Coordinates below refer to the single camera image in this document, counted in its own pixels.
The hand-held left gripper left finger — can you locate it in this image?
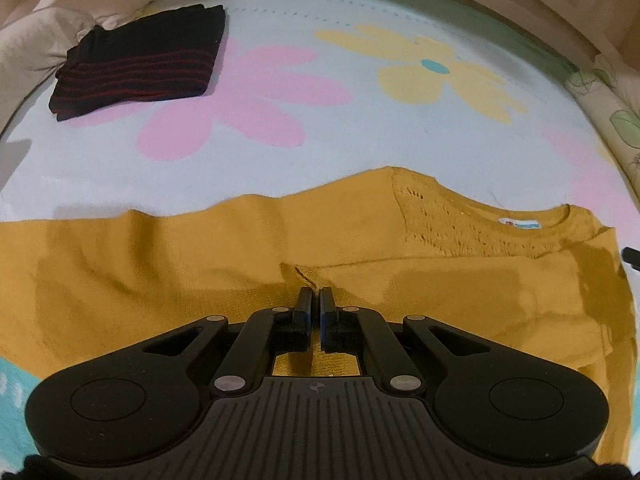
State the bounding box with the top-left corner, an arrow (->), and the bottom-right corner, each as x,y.
142,287 -> 314,397

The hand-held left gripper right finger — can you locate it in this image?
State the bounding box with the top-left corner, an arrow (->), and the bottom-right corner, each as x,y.
319,287 -> 493,397

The mustard yellow knit sweater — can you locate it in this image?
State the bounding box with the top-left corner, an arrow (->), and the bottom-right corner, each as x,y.
0,167 -> 635,466

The leaf-print pillow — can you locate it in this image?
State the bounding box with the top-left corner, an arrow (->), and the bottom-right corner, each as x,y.
565,52 -> 640,196

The light blue floral blanket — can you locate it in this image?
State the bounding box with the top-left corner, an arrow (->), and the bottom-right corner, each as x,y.
0,0 -> 640,480

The black red-striped folded garment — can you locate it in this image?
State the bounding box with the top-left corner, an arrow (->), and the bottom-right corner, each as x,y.
48,4 -> 226,122

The beige duvet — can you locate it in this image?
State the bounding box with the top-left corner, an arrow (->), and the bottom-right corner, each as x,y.
0,0 -> 201,128

